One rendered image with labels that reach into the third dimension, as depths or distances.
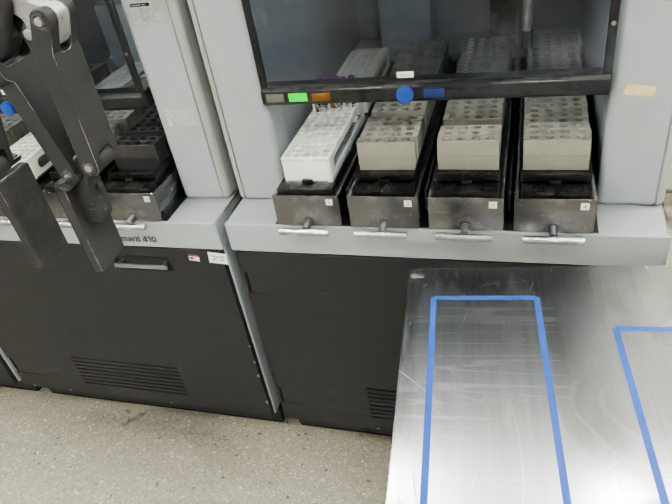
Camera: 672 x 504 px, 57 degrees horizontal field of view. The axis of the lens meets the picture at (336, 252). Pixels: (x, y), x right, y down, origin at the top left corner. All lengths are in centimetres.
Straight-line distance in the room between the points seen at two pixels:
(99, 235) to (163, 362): 129
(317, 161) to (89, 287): 72
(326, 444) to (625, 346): 109
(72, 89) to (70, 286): 131
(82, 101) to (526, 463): 55
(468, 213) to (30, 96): 87
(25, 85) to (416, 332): 59
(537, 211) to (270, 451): 103
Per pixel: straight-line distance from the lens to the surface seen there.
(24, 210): 47
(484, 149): 116
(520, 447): 72
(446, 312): 86
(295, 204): 121
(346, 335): 140
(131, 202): 138
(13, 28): 40
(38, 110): 41
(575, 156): 116
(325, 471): 171
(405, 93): 110
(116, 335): 173
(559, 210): 113
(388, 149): 118
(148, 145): 138
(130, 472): 190
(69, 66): 38
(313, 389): 158
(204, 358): 164
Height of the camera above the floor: 140
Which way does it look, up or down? 36 degrees down
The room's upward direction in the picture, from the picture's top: 10 degrees counter-clockwise
